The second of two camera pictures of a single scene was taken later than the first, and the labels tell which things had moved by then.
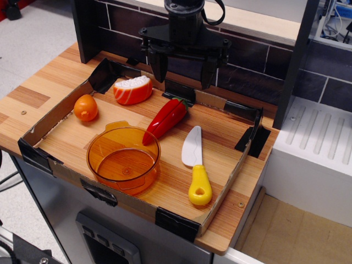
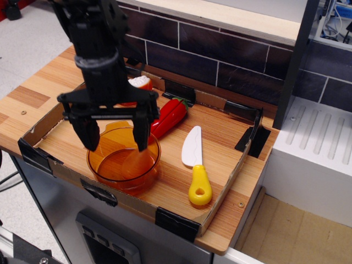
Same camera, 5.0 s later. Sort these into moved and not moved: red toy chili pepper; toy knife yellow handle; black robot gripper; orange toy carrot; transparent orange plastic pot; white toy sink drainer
Moved: orange toy carrot; black robot gripper
Not moved: red toy chili pepper; transparent orange plastic pot; white toy sink drainer; toy knife yellow handle
